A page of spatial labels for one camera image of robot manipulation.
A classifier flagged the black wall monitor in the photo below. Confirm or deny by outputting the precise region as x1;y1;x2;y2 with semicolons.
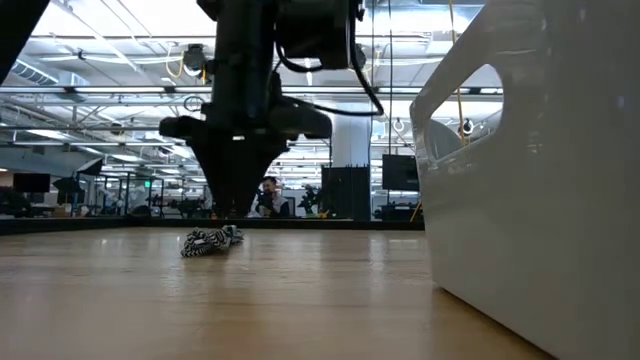
381;153;421;193

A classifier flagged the white plastic bin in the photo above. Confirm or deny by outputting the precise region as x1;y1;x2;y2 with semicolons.
408;0;640;360

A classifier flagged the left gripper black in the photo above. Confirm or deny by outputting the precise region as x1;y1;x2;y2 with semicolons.
158;97;334;220

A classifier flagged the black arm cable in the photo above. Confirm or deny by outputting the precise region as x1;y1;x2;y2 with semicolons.
273;0;387;119

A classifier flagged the black white braided cable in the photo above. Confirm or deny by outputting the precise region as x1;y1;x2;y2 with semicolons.
179;224;246;259

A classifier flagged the black desk monitor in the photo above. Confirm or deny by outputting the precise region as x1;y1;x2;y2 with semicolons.
12;172;52;195

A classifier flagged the black cabinet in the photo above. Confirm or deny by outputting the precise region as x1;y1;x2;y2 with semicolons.
321;166;372;222

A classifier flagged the white building column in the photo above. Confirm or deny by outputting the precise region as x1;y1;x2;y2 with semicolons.
331;114;372;169

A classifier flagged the black ceiling cord reel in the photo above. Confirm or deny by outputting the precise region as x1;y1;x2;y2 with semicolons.
182;43;209;77

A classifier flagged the black table frame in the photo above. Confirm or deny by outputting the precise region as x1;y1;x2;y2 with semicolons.
0;216;426;233

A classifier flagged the person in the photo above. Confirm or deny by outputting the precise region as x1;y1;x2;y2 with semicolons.
252;175;292;219

